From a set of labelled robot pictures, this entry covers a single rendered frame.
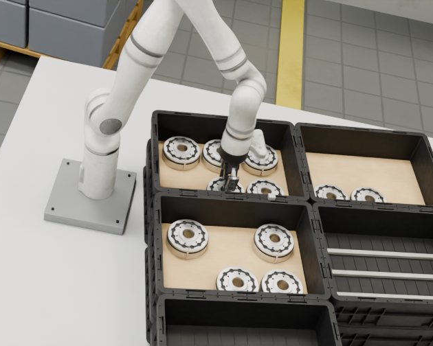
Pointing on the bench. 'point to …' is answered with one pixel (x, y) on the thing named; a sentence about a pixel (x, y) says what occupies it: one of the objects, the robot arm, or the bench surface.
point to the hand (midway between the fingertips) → (225, 182)
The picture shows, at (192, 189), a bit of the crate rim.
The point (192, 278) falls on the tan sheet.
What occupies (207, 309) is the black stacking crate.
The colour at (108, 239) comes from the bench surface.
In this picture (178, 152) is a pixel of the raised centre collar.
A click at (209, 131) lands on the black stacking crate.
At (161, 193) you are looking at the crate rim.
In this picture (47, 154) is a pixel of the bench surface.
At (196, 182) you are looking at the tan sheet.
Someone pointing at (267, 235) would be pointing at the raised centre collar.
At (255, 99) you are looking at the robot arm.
